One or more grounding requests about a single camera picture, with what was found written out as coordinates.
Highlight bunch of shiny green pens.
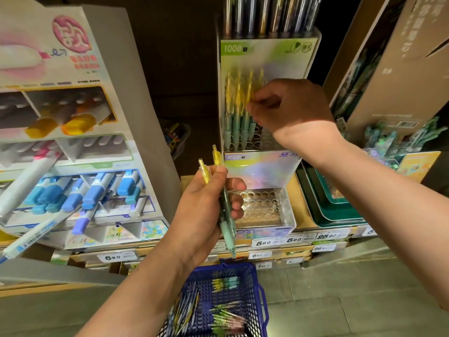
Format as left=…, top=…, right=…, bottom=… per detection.
left=364, top=117, right=440, bottom=160

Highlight dark green stacked trays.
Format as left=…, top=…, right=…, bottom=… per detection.
left=296, top=161, right=368, bottom=228

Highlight row of yellow-topped pens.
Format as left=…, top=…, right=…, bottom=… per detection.
left=224, top=67, right=267, bottom=150

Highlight light wooden shelf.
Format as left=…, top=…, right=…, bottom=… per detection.
left=0, top=173, right=381, bottom=299

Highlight orange capped marker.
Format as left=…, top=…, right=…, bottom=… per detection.
left=61, top=103, right=113, bottom=136

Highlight purple capped marker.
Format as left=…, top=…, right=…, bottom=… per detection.
left=71, top=193, right=106, bottom=236

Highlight yellow capped marker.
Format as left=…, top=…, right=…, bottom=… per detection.
left=25, top=117, right=59, bottom=139

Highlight pile of assorted pens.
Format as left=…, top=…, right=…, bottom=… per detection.
left=168, top=275, right=250, bottom=337

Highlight white marker with pink cap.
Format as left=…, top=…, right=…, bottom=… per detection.
left=0, top=147, right=62, bottom=219

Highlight brown cardboard backing panel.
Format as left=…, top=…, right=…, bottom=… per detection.
left=81, top=5, right=182, bottom=225

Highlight white marker display stand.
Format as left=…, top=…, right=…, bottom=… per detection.
left=0, top=5, right=170, bottom=252

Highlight person's right hand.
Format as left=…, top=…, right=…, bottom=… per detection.
left=246, top=79, right=346, bottom=148

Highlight blue plastic shopping basket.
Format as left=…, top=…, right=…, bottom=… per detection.
left=158, top=262, right=270, bottom=337

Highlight row of white price tags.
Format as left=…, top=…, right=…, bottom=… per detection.
left=96, top=224, right=377, bottom=271

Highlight row of dark metallic pens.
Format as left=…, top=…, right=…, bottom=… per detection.
left=224, top=0, right=323, bottom=40

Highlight yellow-topped green pen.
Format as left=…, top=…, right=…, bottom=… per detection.
left=197, top=158, right=230, bottom=242
left=212, top=144, right=238, bottom=259
left=246, top=69, right=258, bottom=141

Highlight person's left hand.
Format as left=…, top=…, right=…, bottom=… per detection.
left=168, top=166, right=248, bottom=275

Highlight person's left forearm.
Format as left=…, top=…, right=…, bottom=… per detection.
left=75, top=238, right=197, bottom=337

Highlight dark bin with coloured items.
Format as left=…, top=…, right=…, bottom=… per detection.
left=159, top=119, right=192, bottom=161

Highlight brown cardboard display box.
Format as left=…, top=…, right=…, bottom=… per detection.
left=322, top=0, right=449, bottom=146

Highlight row of blue capped markers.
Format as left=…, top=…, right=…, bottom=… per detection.
left=23, top=169, right=146, bottom=214

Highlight yellow illustrated card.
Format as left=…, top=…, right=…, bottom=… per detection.
left=396, top=151, right=441, bottom=183

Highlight person's right forearm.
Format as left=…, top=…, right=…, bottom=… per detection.
left=284, top=131, right=449, bottom=311

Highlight clear iridescent pen display rack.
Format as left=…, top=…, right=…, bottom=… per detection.
left=216, top=26, right=322, bottom=240

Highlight white pen with blue print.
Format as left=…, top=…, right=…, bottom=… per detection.
left=0, top=207, right=79, bottom=265

